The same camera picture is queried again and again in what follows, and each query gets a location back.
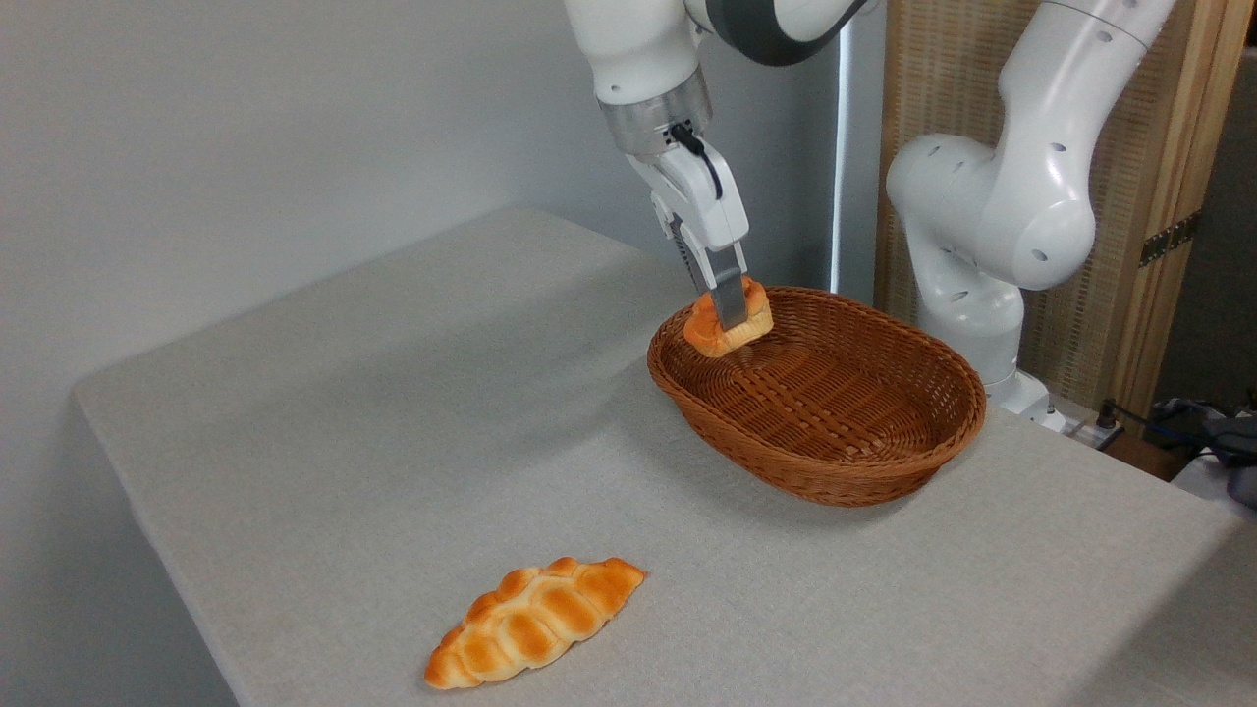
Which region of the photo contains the long braided bread loaf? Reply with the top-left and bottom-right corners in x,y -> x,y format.
422,556 -> 649,691

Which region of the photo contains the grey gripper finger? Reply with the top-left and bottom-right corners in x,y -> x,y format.
664,192 -> 714,296
687,222 -> 753,333

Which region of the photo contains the metal screen hinge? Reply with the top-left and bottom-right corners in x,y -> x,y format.
1138,210 -> 1202,269

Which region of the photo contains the dark grey background device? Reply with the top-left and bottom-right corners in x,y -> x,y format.
1149,397 -> 1257,510

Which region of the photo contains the round orange bread roll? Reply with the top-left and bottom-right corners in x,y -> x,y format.
682,276 -> 775,359

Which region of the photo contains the white power strip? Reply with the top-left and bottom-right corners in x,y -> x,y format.
1059,414 -> 1126,451

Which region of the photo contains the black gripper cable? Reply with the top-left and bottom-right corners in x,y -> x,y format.
669,122 -> 726,201

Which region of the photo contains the white upright post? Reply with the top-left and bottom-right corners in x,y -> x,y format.
830,0 -> 888,305

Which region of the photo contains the black background cable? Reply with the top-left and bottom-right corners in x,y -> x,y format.
1098,397 -> 1257,455

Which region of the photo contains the grey tablecloth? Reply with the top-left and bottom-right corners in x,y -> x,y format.
72,206 -> 1257,707

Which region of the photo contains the brown wicker basket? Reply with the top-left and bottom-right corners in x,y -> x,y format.
646,285 -> 989,509

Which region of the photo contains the brown wooden box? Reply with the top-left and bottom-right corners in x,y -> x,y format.
1105,432 -> 1197,483

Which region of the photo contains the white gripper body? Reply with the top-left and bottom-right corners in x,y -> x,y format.
627,136 -> 751,252

